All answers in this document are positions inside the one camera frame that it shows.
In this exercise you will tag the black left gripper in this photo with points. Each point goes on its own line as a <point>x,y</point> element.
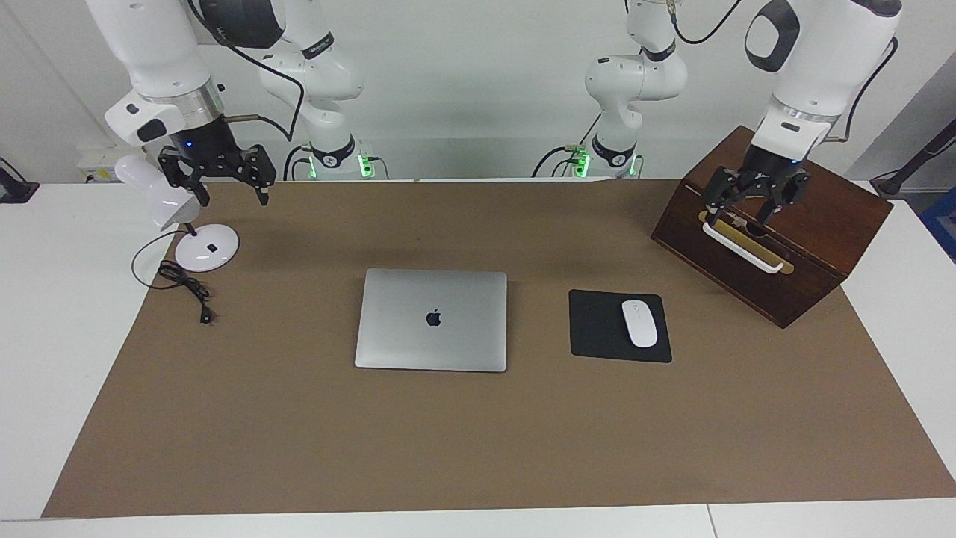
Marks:
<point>773,168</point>

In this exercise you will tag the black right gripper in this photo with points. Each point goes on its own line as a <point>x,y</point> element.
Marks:
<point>208,149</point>

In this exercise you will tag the grey aluminium laptop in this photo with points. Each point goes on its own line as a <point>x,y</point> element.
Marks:
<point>463,329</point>

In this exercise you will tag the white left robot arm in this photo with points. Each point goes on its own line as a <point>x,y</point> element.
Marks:
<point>821,45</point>

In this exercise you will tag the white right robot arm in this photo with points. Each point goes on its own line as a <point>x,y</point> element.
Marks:
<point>164,45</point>

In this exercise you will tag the dark brown wooden box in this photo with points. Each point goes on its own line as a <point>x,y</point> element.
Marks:
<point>821,224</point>

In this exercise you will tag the white desk lamp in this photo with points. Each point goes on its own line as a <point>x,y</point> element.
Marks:
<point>213,250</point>

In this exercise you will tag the black tripod stand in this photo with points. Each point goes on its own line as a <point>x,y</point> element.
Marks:
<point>919,161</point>

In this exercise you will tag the white computer mouse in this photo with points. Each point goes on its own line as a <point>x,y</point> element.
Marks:
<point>640,325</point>

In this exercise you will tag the blue crate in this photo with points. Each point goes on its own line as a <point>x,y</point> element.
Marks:
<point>942,224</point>

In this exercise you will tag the black desk clamp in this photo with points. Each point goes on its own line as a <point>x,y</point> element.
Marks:
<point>19,190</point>

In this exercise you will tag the black mouse pad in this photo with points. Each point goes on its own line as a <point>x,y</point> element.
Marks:
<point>594,329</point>

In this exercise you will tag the brown paper table mat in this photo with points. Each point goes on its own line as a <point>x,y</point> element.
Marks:
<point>478,441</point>

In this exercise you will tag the white wall power strip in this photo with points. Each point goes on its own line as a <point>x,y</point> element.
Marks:
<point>97,158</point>

